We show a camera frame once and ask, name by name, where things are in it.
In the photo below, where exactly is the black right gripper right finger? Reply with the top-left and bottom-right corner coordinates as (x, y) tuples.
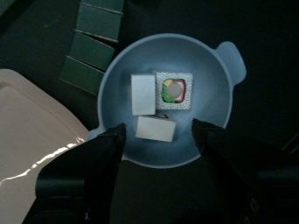
(191, 117), (299, 224)

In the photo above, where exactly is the white sushi block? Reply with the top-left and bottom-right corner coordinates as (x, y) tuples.
(135, 115), (178, 143)
(130, 73), (158, 116)

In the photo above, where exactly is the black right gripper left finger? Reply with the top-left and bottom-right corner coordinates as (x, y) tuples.
(23, 122), (129, 224)

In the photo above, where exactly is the sushi piece with colourful centre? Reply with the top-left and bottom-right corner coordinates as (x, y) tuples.
(154, 71), (194, 111)

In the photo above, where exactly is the green segmented toy mat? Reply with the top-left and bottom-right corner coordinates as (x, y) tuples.
(59, 0), (127, 95)

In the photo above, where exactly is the light blue handled bowl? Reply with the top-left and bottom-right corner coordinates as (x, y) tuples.
(85, 32), (249, 170)

